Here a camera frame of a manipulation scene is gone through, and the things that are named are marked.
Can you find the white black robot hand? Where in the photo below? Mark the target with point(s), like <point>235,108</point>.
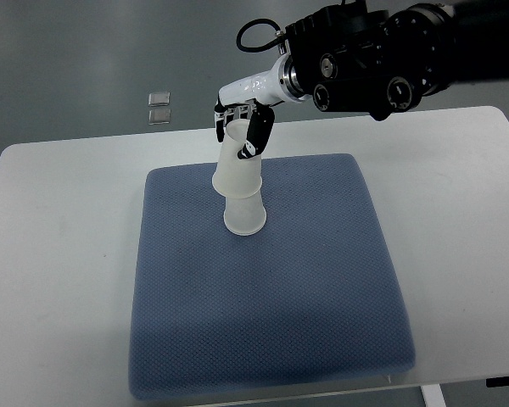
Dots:
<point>255,96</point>

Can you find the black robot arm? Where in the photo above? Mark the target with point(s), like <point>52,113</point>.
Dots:
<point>352,60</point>

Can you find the upper metal floor plate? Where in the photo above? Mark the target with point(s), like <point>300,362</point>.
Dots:
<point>159,98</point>

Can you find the blue fabric cushion mat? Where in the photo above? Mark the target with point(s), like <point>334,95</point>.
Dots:
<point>311,297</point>

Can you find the white table leg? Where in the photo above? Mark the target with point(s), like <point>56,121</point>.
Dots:
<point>433,396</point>

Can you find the black table control panel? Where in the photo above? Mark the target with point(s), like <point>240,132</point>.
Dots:
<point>502,381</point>

